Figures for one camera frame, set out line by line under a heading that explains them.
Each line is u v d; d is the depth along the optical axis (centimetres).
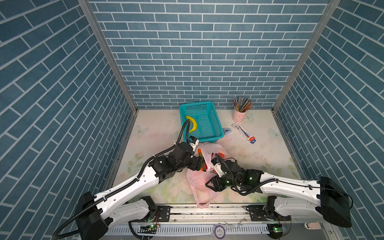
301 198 47
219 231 69
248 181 58
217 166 71
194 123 108
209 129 109
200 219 74
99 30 78
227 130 107
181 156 55
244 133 105
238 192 60
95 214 38
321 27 77
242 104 108
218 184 66
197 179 75
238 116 108
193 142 66
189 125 64
